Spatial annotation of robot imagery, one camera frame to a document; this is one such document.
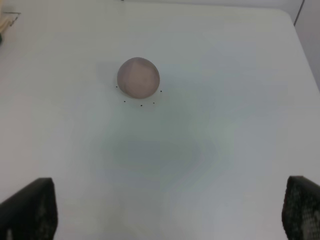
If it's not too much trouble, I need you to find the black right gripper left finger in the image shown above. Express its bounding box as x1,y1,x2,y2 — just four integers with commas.
0,177,58,240

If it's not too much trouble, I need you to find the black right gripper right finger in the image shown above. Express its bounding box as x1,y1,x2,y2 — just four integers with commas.
281,176,320,240

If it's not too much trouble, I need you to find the pink peach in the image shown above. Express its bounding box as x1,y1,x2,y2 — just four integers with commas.
117,57,160,99

